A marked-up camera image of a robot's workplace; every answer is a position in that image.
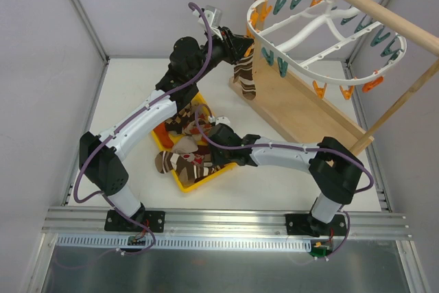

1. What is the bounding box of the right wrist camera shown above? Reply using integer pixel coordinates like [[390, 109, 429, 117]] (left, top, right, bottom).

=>
[[208, 116, 230, 126]]

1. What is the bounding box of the green circuit board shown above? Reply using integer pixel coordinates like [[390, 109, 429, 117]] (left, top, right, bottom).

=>
[[309, 242, 333, 259]]

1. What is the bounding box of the teal clothes peg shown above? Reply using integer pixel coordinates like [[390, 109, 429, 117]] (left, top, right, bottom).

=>
[[261, 47, 274, 66], [277, 57, 289, 78]]

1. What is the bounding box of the brown white striped sock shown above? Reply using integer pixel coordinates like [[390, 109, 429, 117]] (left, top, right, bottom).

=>
[[233, 45, 257, 100]]

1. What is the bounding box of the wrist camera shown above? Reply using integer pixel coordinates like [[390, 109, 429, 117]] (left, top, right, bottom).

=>
[[208, 116, 230, 126], [202, 5, 222, 31]]

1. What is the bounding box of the beige sock with red pattern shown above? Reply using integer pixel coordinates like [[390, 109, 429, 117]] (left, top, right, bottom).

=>
[[171, 136, 205, 164]]

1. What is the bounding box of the perforated cable duct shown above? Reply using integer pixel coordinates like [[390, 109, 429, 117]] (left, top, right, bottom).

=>
[[57, 234, 311, 253]]

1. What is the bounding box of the white round clip hanger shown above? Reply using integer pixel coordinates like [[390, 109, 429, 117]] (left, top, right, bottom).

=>
[[246, 0, 407, 99]]

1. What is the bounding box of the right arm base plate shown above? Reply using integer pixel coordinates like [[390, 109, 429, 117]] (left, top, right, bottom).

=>
[[285, 213, 313, 236]]

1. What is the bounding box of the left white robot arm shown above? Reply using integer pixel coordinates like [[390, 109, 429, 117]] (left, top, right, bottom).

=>
[[78, 27, 253, 231]]

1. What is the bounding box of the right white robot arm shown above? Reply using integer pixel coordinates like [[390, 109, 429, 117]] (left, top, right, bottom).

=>
[[206, 124, 365, 237]]

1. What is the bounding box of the aluminium mounting rail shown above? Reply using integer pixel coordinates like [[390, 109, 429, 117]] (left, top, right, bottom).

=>
[[42, 207, 413, 241]]

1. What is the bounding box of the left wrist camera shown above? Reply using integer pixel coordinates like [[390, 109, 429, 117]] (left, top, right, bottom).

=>
[[202, 5, 222, 31]]

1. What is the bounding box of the yellow plastic tray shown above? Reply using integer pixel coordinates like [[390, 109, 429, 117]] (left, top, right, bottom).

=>
[[152, 93, 237, 192]]

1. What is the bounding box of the brown argyle sock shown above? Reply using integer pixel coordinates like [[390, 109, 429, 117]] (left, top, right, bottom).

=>
[[165, 107, 200, 136]]

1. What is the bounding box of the wooden hanger stand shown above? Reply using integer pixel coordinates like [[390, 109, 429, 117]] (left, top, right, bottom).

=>
[[249, 0, 438, 154]]

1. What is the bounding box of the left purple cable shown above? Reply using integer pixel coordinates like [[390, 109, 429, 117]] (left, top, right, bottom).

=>
[[73, 1, 214, 204]]

